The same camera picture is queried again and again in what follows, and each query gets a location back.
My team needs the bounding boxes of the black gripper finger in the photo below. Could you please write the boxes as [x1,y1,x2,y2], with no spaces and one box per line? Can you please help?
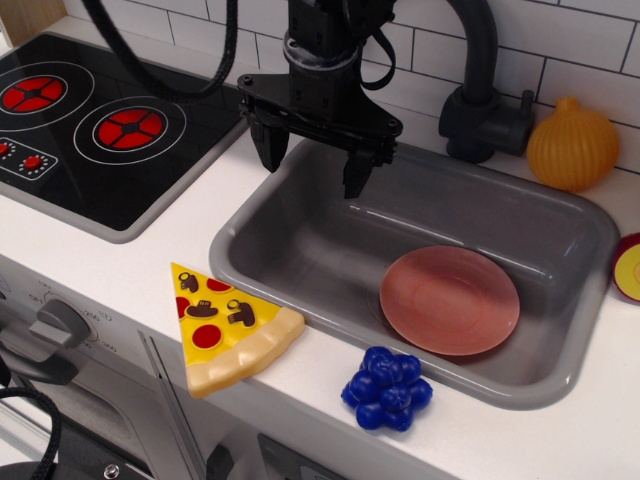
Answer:
[249,119,289,173]
[343,153,373,199]

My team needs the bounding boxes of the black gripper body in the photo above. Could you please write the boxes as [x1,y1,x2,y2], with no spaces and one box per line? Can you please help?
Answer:
[237,67,403,166]

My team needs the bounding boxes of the blue toy blueberries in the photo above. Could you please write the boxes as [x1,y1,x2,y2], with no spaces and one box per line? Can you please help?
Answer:
[341,346,433,432]

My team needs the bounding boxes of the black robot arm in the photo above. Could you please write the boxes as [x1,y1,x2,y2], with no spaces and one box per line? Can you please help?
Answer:
[238,1,403,198]

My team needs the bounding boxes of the pink plate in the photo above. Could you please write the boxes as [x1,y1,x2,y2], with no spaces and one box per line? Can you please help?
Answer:
[379,246,520,356]

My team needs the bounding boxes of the grey toy sink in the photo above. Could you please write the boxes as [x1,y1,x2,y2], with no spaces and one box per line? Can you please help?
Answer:
[209,140,620,410]

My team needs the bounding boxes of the dark grey faucet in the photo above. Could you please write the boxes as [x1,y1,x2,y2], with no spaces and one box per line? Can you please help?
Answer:
[439,1,534,164]

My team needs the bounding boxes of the black toy stovetop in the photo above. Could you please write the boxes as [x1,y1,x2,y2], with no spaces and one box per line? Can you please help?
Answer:
[1,33,244,243]

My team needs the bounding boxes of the toy pizza slice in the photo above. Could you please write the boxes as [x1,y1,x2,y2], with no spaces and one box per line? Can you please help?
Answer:
[171,263,306,399]

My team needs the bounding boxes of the yellow toy onion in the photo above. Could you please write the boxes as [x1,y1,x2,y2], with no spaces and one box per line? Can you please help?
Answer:
[526,97,620,193]

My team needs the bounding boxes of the grey oven knob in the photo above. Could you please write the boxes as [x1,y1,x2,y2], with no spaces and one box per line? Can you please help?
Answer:
[29,299,91,348]

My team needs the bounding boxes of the purple toy fruit half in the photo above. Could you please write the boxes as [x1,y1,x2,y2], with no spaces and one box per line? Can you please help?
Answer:
[612,233,639,302]

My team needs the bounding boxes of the grey toy oven front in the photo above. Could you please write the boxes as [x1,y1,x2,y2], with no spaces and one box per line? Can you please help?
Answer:
[1,257,206,479]

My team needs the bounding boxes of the black braided cable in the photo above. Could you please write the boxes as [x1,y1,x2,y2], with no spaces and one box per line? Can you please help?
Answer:
[82,0,240,105]

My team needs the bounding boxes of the black cable lower left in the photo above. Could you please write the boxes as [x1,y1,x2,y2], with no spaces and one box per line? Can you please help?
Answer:
[0,385,63,480]

